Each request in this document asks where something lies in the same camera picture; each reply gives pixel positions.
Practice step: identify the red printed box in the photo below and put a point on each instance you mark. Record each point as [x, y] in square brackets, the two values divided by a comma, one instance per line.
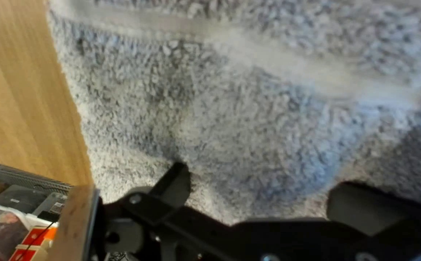
[31, 241]

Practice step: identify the grey towel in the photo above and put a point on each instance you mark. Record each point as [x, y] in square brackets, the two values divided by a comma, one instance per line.
[249, 111]

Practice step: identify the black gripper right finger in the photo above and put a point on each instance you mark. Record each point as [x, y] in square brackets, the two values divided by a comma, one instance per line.
[365, 208]

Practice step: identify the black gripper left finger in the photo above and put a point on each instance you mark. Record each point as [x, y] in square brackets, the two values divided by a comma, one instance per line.
[175, 186]

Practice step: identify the grey tray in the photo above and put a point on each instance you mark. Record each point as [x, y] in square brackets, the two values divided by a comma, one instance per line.
[22, 181]

